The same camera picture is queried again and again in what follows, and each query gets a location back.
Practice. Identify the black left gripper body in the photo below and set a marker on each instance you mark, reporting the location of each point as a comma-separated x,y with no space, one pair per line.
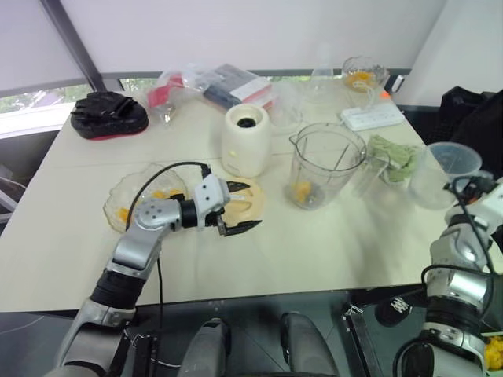
221,227

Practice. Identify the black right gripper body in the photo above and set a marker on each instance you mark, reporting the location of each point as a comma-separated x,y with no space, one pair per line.
483,180

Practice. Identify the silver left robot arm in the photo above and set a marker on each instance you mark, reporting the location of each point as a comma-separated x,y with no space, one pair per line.
133,251

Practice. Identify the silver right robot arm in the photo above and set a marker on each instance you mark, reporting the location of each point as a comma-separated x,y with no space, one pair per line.
456,251

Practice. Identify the cream blender lid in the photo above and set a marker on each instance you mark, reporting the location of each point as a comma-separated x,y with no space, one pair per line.
248,207

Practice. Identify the cream blender base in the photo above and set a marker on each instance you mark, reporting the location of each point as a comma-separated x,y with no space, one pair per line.
245,145

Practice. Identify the orange segments in jar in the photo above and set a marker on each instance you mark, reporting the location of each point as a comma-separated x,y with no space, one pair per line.
302,191

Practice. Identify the clear blender jar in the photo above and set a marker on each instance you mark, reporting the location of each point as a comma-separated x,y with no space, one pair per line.
318,157

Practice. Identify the clear plastic measuring cup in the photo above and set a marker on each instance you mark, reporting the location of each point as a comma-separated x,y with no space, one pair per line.
440,180

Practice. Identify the orange segment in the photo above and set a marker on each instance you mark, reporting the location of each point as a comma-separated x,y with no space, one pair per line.
175,192
159,194
122,214

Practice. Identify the black bag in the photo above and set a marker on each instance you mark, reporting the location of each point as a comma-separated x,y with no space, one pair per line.
471,121

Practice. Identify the green cloth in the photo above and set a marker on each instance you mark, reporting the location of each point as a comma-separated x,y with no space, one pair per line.
395,155

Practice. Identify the red white black box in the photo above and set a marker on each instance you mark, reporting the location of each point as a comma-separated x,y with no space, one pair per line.
239,89

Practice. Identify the wavy clear glass bowl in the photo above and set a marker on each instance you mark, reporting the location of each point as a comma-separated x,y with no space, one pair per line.
118,196

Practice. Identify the small clear glass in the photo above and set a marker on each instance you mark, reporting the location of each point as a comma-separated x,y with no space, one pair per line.
367,178

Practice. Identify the clear plastic bag red contents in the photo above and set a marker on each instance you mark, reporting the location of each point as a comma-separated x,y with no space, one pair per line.
165,94

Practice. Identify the grey rounded robot leg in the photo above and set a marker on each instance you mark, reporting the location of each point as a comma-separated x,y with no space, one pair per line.
306,347
204,347

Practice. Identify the white power strip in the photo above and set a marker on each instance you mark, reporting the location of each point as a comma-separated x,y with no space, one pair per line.
371,118

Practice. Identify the small orange tag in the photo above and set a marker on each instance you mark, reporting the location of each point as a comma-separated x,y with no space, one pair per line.
385,95

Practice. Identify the clear glass flask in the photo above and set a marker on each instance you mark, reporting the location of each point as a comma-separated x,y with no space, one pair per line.
324,84

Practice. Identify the black padded mitt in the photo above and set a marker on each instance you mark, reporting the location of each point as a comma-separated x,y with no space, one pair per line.
110,116

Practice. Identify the clear glass bowl with oranges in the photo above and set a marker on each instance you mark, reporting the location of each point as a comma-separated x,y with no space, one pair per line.
361,74

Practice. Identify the yellow orange pieces container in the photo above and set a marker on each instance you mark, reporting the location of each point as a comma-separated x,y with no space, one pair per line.
494,349

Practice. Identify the black box with sticker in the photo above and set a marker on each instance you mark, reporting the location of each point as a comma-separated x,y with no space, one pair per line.
373,341

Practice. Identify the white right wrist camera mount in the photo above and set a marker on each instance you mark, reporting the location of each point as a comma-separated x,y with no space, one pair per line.
491,202

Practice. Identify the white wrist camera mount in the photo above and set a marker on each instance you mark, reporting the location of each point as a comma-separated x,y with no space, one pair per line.
210,194
491,202

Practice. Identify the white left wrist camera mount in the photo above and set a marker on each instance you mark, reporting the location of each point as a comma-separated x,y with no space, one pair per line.
210,194

